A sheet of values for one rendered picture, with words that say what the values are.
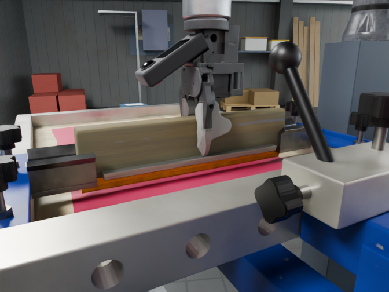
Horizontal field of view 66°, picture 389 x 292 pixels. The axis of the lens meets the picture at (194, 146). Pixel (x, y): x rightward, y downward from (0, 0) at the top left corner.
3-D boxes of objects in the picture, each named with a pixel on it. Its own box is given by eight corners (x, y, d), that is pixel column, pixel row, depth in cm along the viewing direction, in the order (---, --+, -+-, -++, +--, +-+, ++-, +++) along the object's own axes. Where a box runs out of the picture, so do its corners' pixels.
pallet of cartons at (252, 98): (267, 105, 758) (268, 87, 746) (280, 111, 678) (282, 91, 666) (219, 106, 743) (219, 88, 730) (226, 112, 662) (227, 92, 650)
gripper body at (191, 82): (243, 99, 50) (247, 21, 46) (197, 103, 46) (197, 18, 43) (219, 95, 56) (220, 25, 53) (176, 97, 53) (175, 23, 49)
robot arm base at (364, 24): (373, 43, 100) (378, 11, 97) (410, 41, 86) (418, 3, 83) (331, 43, 98) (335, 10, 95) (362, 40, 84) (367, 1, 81)
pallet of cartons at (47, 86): (44, 111, 675) (39, 72, 652) (99, 110, 690) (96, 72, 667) (15, 126, 531) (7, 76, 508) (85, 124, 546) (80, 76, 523)
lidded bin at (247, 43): (260, 51, 722) (261, 38, 714) (267, 51, 681) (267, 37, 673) (239, 51, 715) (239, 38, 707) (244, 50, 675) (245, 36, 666)
